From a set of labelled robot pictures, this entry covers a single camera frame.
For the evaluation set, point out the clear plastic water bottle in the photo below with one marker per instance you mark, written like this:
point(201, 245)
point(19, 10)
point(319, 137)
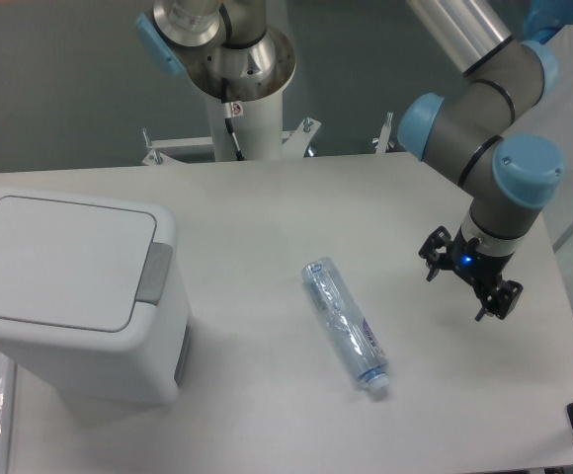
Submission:
point(346, 326)

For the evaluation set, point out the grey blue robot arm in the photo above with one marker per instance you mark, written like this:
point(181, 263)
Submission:
point(510, 178)

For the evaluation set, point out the white trash can lid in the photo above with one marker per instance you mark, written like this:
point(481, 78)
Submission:
point(72, 265)

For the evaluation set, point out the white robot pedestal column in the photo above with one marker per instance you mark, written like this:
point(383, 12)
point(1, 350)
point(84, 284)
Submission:
point(253, 127)

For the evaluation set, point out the white pedestal foot frame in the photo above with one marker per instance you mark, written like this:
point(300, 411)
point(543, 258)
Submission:
point(297, 144)

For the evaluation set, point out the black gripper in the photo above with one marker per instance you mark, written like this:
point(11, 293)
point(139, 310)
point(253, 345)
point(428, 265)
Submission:
point(482, 272)

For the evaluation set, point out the grey trash can push button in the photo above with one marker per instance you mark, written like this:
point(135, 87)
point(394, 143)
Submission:
point(154, 273)

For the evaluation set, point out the silver robot base joint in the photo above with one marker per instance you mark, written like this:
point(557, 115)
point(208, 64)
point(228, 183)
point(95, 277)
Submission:
point(227, 48)

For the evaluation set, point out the blue plastic bag corner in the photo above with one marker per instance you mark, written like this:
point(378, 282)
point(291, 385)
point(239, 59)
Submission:
point(545, 18)

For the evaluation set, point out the white trash can body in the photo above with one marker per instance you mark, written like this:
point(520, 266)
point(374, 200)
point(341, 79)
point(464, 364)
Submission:
point(141, 362)

